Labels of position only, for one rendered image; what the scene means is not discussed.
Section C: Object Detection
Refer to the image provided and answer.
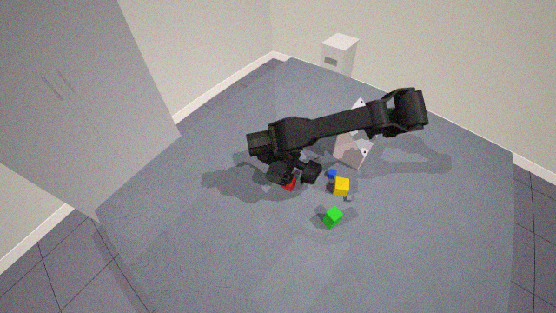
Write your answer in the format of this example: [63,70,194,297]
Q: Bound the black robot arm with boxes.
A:
[246,87,429,187]

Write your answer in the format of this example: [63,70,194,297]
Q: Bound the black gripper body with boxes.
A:
[257,153,321,185]

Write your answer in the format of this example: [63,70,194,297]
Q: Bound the red block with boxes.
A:
[281,178,296,192]

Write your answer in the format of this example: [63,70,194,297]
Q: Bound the yellow block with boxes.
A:
[333,176,349,196]

